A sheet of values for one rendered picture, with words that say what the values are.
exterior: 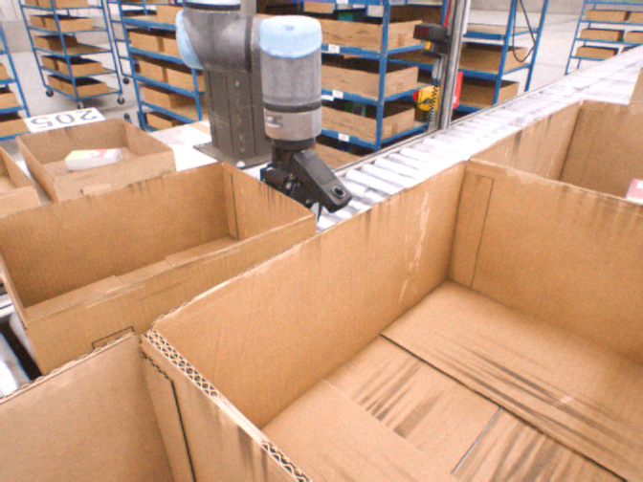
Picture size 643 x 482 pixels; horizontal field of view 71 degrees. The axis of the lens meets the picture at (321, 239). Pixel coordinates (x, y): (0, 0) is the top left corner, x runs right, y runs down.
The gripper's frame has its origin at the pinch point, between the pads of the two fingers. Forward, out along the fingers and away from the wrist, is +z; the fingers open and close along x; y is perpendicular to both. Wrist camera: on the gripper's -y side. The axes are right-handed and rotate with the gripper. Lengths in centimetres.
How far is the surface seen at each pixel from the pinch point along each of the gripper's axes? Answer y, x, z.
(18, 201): 52, 31, -2
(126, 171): 52, 8, -2
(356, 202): 12.1, -29.5, 5.7
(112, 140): 89, -5, 1
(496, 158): -29.2, -5.6, -22.5
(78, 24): 447, -137, 0
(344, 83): 94, -119, 3
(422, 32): 33, -85, -26
